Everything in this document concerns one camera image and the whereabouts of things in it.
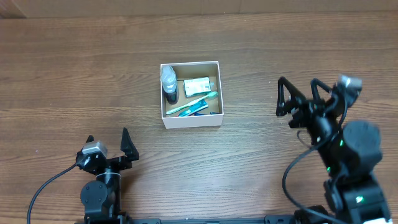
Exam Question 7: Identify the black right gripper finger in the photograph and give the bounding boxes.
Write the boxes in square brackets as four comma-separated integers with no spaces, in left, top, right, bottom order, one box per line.
[276,77,307,116]
[310,77,332,102]

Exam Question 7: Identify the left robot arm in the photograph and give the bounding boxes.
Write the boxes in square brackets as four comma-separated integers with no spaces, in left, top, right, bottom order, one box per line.
[76,128,139,223]

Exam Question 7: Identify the green white toothbrush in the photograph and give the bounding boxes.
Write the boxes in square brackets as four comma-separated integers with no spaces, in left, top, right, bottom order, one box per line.
[166,91,218,115]

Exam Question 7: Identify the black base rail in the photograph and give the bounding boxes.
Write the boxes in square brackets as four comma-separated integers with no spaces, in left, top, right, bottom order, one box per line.
[74,214,352,224]

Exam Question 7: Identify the dark blue pump bottle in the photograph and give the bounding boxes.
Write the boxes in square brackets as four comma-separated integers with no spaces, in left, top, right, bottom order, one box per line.
[160,65,179,105]

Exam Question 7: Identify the white cardboard box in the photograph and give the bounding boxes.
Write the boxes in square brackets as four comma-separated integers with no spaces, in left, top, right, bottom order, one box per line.
[160,61,224,129]

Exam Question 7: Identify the Colgate toothpaste tube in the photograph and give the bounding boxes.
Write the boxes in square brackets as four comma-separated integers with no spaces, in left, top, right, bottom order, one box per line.
[178,100,208,117]

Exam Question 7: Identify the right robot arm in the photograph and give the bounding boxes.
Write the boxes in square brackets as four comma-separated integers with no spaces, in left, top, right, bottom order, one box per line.
[264,75,392,223]

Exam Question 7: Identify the Dettol soap bar pack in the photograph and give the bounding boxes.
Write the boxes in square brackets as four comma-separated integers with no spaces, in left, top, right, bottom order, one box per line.
[183,77,211,98]

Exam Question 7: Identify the blue disposable razor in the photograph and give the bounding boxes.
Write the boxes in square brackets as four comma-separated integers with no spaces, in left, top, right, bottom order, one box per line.
[193,111,220,116]

